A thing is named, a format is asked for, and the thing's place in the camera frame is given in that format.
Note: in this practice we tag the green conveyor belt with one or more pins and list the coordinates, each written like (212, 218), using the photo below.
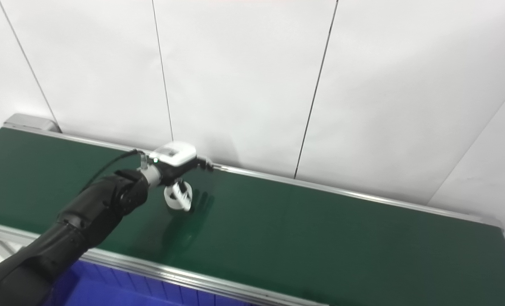
(320, 238)
(159, 268)

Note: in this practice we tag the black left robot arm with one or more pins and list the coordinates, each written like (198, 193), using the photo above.
(82, 221)

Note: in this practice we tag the blue plastic bin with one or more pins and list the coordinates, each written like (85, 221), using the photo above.
(120, 293)

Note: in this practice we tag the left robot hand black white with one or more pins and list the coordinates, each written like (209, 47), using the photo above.
(173, 158)

